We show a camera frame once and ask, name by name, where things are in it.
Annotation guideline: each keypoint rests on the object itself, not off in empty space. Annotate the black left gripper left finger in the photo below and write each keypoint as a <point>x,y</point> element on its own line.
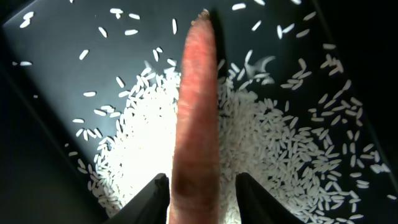
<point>149,206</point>

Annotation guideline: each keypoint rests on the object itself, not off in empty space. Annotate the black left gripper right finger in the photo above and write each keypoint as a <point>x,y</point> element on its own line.
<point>258,206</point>

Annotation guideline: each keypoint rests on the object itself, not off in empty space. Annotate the orange carrot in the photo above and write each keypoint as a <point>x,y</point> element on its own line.
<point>195,184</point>

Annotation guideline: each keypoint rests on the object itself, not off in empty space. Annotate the black waste tray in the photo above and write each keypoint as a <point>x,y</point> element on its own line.
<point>60,60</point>

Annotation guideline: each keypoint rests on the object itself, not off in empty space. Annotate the white rice pile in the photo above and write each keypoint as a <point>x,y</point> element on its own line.
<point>315,178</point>

